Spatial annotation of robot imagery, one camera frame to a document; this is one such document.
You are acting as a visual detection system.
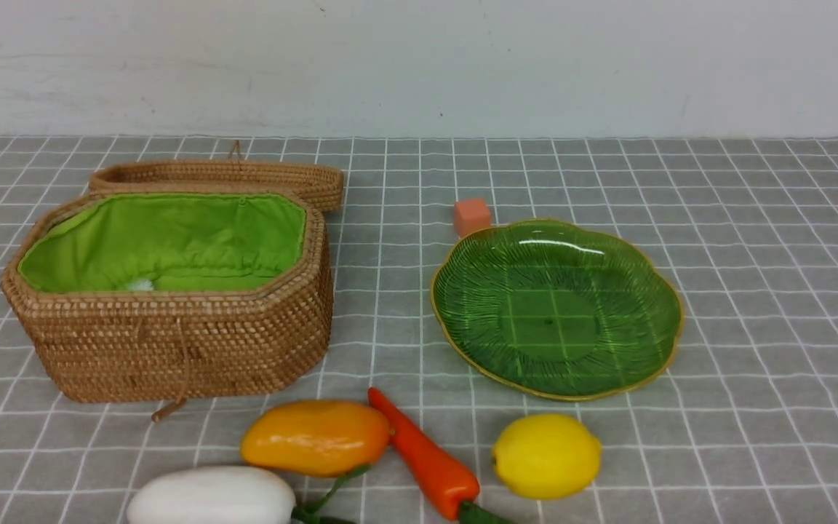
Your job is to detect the orange yellow mango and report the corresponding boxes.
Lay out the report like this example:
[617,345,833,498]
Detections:
[239,400,392,478]

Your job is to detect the yellow lemon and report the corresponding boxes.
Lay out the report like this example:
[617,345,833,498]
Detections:
[491,413,602,500]

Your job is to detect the white eggplant green stem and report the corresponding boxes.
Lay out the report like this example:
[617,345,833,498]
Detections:
[125,464,372,524]

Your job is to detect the small orange cube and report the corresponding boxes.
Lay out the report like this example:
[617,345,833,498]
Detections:
[452,198,493,238]

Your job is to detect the woven rattan basket lid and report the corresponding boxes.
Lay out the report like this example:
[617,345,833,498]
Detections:
[89,140,345,213]

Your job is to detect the green glass leaf plate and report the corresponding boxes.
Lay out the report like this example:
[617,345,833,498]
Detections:
[430,219,685,402]

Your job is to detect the woven rattan basket green lining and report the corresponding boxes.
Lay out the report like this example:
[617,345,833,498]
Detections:
[0,190,335,424]

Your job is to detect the orange carrot green stem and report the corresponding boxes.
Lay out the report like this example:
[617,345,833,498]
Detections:
[367,387,511,523]

